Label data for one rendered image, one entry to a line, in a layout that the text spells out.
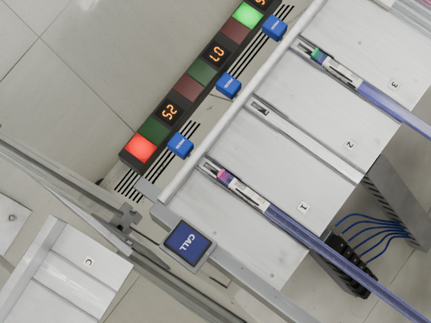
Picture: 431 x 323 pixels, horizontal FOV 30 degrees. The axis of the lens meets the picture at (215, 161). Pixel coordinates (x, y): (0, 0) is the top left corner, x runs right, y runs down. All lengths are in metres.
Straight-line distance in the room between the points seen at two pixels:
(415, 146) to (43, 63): 0.79
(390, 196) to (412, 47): 0.37
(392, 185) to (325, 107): 0.37
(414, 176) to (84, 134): 0.73
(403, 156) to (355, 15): 0.42
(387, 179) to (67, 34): 0.75
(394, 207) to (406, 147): 0.12
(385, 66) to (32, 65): 0.84
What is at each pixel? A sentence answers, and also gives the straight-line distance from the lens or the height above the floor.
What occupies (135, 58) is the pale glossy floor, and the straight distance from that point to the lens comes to 1.86.
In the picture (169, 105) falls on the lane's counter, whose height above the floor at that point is 0.65.
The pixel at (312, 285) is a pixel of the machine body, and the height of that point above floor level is 0.62.
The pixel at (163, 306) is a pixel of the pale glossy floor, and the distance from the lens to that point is 2.09.
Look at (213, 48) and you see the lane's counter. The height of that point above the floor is 0.65.
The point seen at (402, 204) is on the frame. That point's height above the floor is 0.66.
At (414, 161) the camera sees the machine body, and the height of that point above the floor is 0.62.
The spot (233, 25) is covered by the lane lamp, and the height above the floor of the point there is 0.65.
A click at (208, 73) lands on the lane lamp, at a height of 0.66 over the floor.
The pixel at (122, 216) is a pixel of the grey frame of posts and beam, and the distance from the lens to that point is 1.16.
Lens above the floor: 1.59
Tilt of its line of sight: 51 degrees down
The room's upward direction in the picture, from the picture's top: 113 degrees clockwise
